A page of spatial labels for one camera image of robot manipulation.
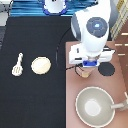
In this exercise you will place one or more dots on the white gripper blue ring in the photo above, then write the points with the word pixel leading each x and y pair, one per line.
pixel 78 55

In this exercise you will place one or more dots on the pink pot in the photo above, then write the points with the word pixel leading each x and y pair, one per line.
pixel 84 72

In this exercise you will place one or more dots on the cream round plate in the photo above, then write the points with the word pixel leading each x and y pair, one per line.
pixel 41 65

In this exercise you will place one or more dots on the cream slotted spatula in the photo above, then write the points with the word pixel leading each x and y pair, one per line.
pixel 17 69

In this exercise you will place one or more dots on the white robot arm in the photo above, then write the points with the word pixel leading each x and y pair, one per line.
pixel 90 27

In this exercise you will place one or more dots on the brown stove top board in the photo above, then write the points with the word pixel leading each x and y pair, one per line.
pixel 114 85

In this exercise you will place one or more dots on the black burner bottom right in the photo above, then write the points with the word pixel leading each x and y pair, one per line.
pixel 106 69

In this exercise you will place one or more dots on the grey frying pan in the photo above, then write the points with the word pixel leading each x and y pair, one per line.
pixel 96 108

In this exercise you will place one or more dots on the black table mat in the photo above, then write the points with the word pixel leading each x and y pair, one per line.
pixel 31 100

